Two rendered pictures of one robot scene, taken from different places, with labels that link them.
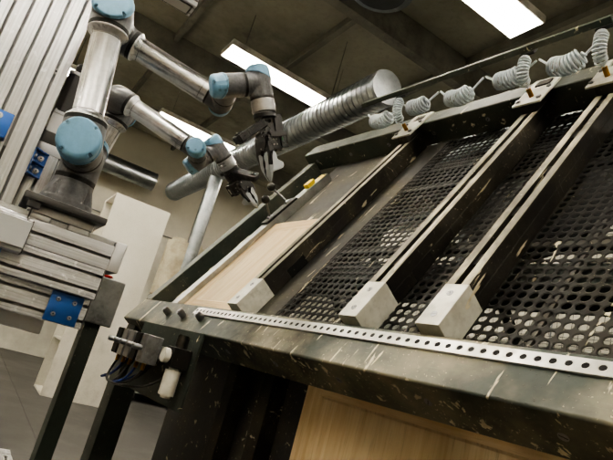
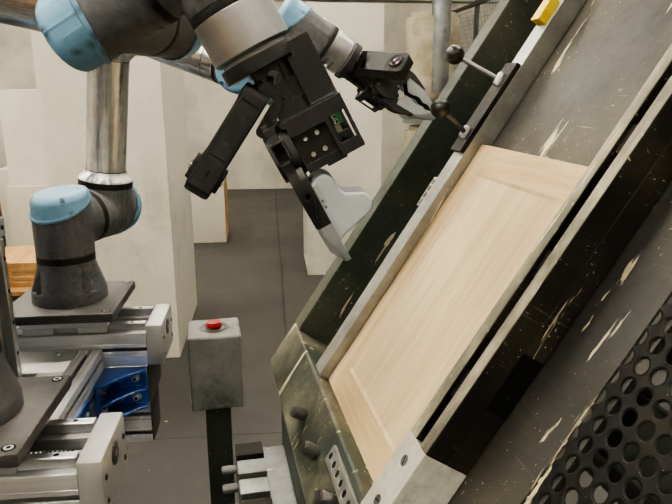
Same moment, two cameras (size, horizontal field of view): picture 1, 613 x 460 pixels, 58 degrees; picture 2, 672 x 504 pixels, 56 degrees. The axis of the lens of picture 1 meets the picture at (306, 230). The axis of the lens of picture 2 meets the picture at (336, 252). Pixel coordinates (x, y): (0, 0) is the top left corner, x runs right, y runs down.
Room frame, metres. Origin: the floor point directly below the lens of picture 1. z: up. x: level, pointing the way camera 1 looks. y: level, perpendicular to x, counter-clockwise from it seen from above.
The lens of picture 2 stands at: (1.06, -0.07, 1.48)
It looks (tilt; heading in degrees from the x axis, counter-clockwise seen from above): 15 degrees down; 22
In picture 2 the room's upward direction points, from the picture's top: straight up
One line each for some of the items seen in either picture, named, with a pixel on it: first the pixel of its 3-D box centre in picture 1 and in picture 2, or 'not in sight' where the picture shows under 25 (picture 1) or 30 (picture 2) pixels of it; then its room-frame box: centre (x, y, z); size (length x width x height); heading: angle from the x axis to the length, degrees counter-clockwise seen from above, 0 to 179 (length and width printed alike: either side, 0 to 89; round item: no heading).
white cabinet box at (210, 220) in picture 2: not in sight; (196, 201); (6.21, 3.51, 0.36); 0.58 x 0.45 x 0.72; 118
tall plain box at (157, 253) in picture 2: not in sight; (128, 190); (4.00, 2.44, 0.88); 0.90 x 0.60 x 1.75; 28
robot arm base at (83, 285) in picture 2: not in sight; (68, 274); (2.03, 0.94, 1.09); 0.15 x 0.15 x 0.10
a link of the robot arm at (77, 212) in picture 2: not in sight; (64, 220); (2.03, 0.94, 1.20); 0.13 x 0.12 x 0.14; 4
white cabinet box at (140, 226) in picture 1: (103, 297); (339, 142); (5.85, 1.84, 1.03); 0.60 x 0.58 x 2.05; 28
